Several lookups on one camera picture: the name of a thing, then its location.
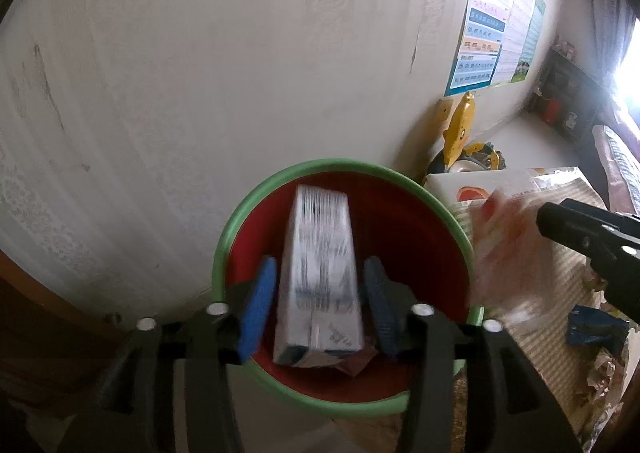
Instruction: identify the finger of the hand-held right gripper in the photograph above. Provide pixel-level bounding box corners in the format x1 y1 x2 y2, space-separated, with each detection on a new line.
536 199 640 325

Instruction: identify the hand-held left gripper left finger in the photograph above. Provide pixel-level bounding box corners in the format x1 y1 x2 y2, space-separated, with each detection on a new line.
55 255 279 453

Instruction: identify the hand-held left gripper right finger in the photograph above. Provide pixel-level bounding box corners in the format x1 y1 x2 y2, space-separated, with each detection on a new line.
362 255 583 453

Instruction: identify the green rimmed red bin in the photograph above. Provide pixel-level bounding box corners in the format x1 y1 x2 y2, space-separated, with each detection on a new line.
211 159 485 419

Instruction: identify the white printed carton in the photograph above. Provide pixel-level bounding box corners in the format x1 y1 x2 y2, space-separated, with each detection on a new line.
272 184 365 368

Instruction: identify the clear plastic wrapper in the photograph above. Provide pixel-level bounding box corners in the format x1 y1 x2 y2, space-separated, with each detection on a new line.
470 187 556 330

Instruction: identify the blue snack wrapper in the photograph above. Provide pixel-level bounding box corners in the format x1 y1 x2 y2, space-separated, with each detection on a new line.
565 304 630 350

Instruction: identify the small brown wrapper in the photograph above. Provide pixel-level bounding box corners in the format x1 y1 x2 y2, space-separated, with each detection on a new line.
331 345 379 377

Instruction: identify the pink grey blanket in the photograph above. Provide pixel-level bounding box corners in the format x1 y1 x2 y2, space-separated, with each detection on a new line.
591 100 640 214

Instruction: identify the white cardboard box orange print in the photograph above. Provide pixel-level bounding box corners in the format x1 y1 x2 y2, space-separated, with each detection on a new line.
424 166 592 208

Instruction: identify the striped beige tablecloth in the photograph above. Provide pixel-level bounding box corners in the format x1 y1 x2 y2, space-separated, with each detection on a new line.
330 173 631 453

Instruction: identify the crumpled grey paper ball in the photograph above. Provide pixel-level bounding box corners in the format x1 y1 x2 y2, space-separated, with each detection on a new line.
582 347 628 406

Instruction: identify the dark shelf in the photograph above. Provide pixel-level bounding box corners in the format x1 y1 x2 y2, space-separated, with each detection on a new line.
529 45 610 150

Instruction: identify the yellow toy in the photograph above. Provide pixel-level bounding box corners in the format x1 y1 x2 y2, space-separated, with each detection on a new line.
426 92 507 178

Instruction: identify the curtain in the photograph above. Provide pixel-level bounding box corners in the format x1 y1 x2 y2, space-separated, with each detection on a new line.
582 0 638 81

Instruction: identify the wall poster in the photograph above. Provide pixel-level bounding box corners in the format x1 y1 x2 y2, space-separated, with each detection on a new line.
444 0 547 98

